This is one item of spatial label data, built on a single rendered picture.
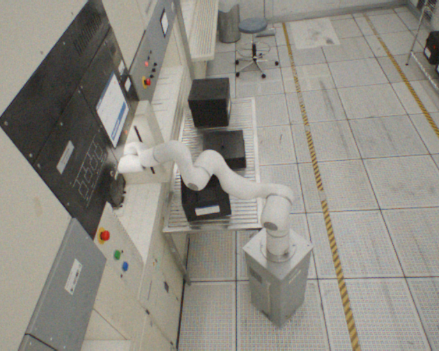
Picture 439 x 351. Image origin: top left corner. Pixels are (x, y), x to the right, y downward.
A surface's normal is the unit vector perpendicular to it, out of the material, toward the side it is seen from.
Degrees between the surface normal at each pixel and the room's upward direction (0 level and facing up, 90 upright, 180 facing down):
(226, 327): 0
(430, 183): 0
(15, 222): 90
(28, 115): 90
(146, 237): 0
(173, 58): 90
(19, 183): 90
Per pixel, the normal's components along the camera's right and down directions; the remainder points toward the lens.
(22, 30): 0.99, -0.04
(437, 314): -0.14, -0.66
